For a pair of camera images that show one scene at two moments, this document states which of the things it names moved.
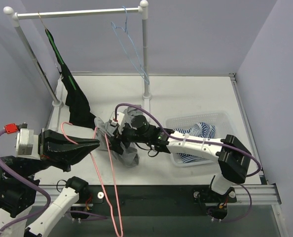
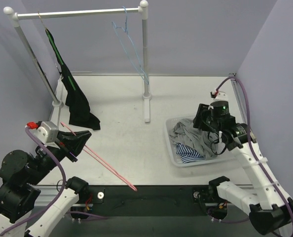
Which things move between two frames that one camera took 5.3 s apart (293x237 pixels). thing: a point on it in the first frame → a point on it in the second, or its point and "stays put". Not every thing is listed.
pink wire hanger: x=114 y=181 → x=97 y=157
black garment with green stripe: x=77 y=102 stays put
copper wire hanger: x=39 y=15 stays put
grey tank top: x=106 y=130 → x=184 y=132
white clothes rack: x=142 y=9 stays put
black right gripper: x=118 y=139 → x=201 y=116
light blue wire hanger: x=137 y=54 stays put
